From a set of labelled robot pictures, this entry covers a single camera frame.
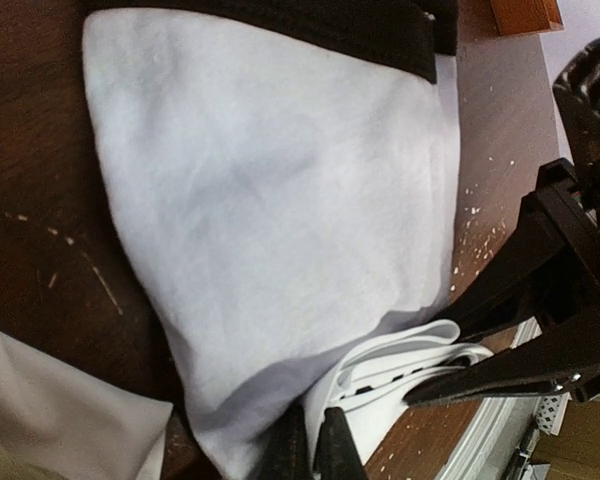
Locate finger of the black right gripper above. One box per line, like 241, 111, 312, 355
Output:
404, 334, 600, 407
437, 164, 595, 340

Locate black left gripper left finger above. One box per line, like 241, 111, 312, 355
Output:
259, 404, 308, 480

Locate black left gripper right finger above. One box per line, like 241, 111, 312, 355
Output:
317, 407, 368, 480

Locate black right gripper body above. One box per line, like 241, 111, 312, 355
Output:
552, 37, 600, 321

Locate white black boxer briefs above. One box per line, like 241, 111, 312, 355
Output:
82, 1, 490, 479

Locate olive green underwear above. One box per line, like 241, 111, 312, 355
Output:
0, 332, 173, 479

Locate orange compartment tray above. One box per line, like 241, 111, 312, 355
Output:
490, 0, 564, 36

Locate aluminium front rail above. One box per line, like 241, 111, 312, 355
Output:
429, 319, 571, 480

